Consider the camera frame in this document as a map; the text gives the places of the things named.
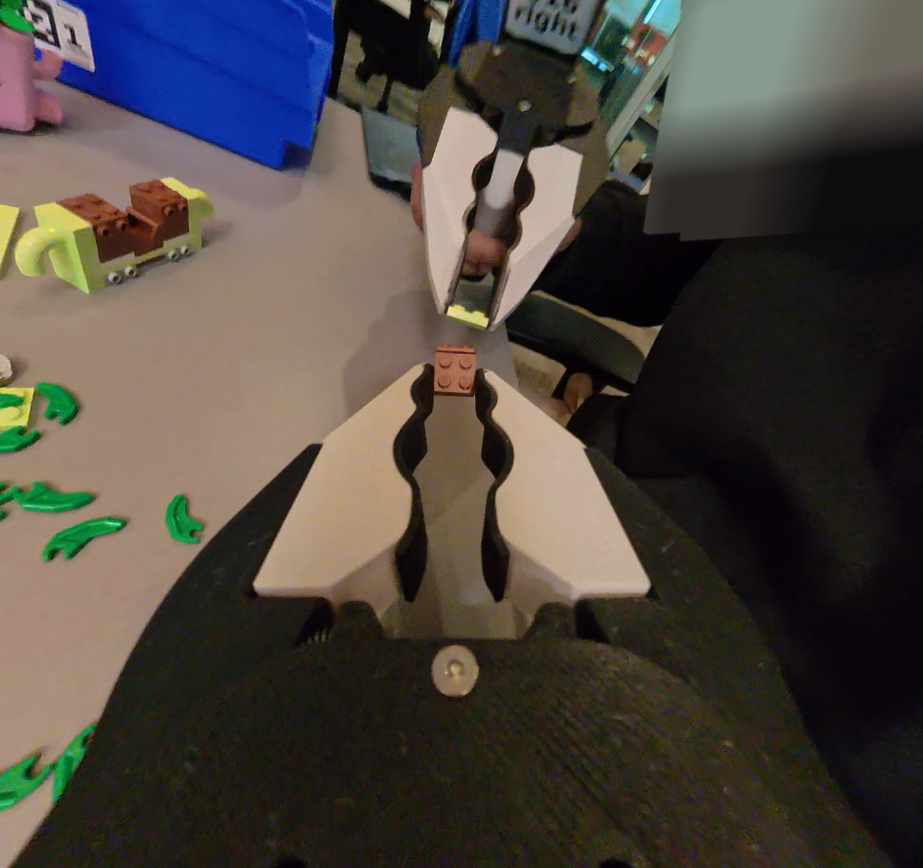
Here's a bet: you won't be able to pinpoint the background wooden desk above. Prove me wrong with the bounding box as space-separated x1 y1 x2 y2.
335 0 457 115

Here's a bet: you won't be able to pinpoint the pink brick flowerpot figure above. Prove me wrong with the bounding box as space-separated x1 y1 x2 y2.
0 0 66 134

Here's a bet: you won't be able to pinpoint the scattered lime bricks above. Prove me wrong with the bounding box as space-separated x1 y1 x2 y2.
0 203 37 431

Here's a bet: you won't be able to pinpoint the brown square brick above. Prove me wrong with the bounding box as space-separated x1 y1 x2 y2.
434 345 478 397

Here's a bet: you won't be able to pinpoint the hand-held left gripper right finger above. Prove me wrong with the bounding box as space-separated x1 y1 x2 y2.
476 369 652 604

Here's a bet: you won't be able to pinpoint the person's right forearm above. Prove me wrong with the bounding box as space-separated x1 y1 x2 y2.
537 182 718 328

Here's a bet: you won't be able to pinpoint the black office chair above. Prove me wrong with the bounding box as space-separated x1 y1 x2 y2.
505 291 646 389

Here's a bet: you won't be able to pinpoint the person's black-clothed torso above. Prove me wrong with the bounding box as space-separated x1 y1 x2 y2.
570 234 923 868

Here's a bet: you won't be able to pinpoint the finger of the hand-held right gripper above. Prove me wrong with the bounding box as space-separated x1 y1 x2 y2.
490 142 585 333
422 107 500 317

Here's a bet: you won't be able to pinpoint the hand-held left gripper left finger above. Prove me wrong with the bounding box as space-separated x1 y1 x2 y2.
252 365 437 604

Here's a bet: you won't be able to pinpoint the scattered green leaf pieces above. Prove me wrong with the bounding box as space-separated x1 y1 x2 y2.
0 381 206 811

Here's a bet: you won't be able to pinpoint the brown and lime brick model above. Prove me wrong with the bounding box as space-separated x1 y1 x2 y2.
14 177 216 296

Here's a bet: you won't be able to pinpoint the person's right hand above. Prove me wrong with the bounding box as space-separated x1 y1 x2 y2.
410 160 584 280

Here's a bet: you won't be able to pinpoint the blue plastic bin with label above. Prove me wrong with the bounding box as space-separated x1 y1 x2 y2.
7 0 322 171

